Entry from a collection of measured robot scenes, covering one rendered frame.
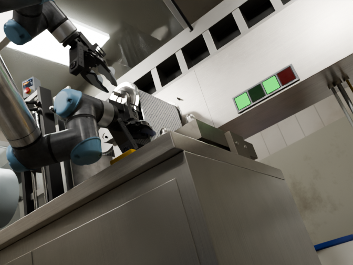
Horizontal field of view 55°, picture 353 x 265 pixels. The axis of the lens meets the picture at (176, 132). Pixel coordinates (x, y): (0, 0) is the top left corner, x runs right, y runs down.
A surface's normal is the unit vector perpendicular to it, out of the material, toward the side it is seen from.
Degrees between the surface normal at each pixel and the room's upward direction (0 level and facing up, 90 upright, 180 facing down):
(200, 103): 90
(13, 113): 143
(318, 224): 90
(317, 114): 90
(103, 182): 90
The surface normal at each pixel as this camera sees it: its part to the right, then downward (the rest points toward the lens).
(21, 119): 0.83, 0.22
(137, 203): -0.58, -0.21
